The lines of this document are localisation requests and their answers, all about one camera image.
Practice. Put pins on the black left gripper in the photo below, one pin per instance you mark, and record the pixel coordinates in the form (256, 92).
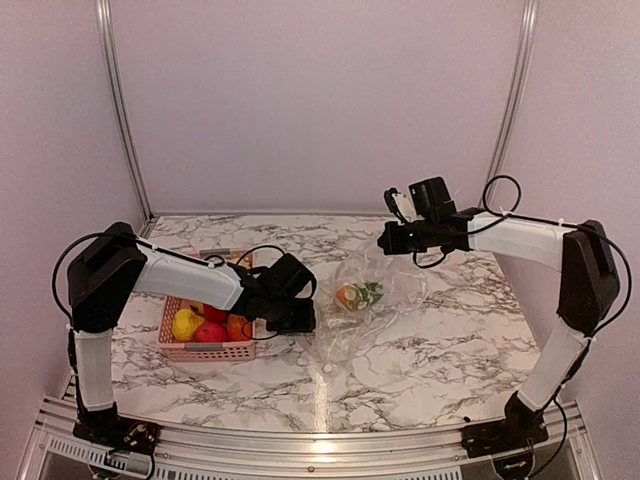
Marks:
(306, 323)

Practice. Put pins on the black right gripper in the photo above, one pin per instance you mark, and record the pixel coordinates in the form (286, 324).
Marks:
(392, 245)

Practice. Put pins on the red orange fake fruit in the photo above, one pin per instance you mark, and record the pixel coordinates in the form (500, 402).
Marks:
(238, 328)

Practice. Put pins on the red fake apple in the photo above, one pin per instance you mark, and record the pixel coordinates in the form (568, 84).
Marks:
(213, 314)

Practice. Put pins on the red fake tomato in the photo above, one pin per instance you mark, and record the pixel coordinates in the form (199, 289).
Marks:
(211, 332)

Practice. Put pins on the clear zip top bag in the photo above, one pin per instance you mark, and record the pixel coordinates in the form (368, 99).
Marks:
(340, 334)

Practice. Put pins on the orange fake tangerine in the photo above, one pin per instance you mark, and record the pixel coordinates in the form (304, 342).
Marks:
(348, 297)

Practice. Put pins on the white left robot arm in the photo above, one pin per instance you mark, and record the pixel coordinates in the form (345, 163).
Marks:
(115, 263)

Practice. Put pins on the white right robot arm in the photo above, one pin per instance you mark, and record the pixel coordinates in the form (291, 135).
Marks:
(595, 283)

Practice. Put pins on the pink perforated plastic basket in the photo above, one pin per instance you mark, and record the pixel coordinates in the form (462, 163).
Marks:
(193, 351)

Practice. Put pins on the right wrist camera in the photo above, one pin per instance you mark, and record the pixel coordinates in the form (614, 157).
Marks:
(399, 205)

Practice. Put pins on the aluminium front rail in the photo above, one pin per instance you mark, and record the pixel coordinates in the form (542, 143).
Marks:
(191, 452)

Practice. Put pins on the right aluminium frame post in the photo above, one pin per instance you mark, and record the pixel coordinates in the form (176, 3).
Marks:
(517, 86)

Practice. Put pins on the aluminium frame post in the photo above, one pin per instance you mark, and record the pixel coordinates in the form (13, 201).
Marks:
(517, 86)
(108, 44)

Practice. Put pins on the left aluminium frame post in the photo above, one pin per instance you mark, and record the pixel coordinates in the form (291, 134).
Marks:
(108, 44)

